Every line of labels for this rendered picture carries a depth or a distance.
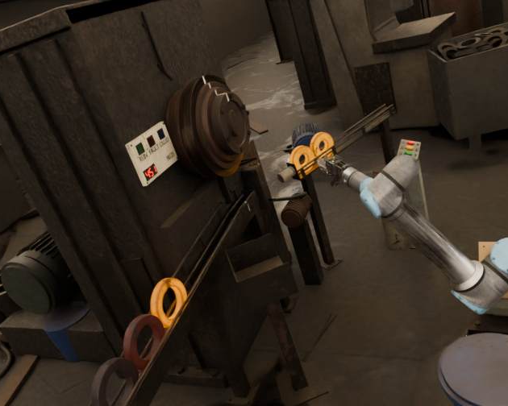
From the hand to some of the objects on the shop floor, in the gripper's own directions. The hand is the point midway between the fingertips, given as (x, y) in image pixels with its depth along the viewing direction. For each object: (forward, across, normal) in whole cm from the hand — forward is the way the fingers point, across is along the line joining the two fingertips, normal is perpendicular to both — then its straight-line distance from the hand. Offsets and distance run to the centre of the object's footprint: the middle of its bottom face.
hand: (319, 162), depth 249 cm
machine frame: (+16, +74, +80) cm, 110 cm away
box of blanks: (+13, -225, +79) cm, 239 cm away
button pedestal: (-39, -48, +62) cm, 88 cm away
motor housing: (-11, +15, +72) cm, 74 cm away
